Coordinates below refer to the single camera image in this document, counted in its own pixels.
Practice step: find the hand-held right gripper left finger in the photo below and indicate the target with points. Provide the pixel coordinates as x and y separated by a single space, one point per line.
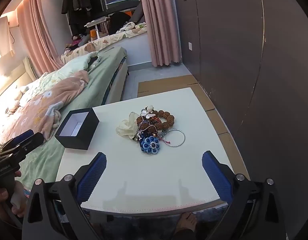
91 180

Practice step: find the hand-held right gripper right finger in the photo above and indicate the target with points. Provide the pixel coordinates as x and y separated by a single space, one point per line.
217 180

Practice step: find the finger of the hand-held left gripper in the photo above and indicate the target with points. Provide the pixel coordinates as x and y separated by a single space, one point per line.
21 136
34 141

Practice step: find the black jewelry box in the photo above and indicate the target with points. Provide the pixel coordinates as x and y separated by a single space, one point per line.
76 142

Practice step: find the silver bangle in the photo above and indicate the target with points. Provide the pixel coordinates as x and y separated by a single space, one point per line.
184 138

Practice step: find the blue flower hair clip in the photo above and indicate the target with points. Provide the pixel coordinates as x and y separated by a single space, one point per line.
151 145

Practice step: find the person's left hand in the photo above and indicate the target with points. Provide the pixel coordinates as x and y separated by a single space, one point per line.
17 205

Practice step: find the pink duck print blanket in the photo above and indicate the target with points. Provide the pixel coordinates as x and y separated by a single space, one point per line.
36 105

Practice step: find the person's bare foot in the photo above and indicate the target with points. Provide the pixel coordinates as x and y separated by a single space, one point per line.
185 226

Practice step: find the beige padded headboard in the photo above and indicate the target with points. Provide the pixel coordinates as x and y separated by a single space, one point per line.
21 72

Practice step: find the light green pillow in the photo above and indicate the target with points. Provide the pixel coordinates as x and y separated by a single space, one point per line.
69 68

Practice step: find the bed with green sheet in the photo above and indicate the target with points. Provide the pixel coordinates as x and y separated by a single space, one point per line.
101 80

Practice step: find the white hanging cloth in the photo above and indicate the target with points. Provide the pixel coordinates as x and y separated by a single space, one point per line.
2 37

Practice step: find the pink curtain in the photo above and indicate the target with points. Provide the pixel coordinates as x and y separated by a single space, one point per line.
159 25
39 35

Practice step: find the flat cardboard sheet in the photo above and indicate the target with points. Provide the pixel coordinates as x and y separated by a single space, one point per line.
169 85

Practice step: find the cream bear print blanket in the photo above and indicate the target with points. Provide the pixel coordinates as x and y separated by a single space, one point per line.
106 40

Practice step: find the dark brown wardrobe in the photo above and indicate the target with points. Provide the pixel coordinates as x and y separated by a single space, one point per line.
243 55

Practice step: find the hanging dark clothes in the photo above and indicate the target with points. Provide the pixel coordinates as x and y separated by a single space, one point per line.
79 5

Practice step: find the black cushion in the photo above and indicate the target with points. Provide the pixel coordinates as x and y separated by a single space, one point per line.
119 22

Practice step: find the white wall socket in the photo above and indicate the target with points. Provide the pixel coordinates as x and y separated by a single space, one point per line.
190 47

